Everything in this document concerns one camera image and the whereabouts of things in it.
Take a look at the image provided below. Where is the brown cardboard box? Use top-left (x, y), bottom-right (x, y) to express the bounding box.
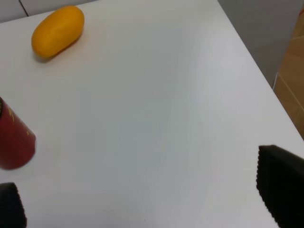
top-left (274, 9), bottom-right (304, 137)

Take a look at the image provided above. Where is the red can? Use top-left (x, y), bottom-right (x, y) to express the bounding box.
top-left (0, 99), bottom-right (36, 170)

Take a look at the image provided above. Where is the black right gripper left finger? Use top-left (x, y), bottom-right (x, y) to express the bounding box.
top-left (0, 182), bottom-right (27, 228)

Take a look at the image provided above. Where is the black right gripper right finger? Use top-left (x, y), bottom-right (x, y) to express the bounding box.
top-left (256, 145), bottom-right (304, 228)

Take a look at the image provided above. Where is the yellow mango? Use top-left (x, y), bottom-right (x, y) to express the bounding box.
top-left (31, 6), bottom-right (85, 59)

